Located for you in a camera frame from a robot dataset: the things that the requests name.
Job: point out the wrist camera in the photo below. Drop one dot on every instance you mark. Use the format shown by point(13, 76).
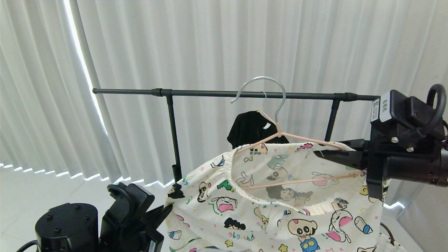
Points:
point(134, 206)
point(402, 112)

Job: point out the black garment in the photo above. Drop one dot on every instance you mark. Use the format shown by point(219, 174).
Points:
point(248, 129)

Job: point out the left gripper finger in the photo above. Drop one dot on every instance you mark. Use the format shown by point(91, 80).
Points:
point(159, 217)

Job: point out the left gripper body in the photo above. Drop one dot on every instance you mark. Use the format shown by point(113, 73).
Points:
point(133, 241)

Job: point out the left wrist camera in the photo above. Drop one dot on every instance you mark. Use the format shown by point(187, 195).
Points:
point(134, 206)

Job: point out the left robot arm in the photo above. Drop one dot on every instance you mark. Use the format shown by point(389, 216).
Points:
point(66, 227)

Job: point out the white curtain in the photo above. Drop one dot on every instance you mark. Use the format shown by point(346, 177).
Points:
point(175, 42)

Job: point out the white laundry basket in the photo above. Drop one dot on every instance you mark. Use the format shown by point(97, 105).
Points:
point(393, 245)

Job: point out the black clothes rack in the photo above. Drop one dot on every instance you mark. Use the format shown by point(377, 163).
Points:
point(210, 93)

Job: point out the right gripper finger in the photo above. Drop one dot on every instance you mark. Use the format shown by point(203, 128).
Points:
point(358, 144)
point(350, 159)

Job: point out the cream printed shorts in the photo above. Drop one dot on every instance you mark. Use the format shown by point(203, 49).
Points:
point(245, 217)

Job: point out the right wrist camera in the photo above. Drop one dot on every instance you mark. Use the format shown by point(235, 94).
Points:
point(402, 112)

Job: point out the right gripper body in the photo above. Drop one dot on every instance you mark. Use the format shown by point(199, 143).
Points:
point(413, 171)

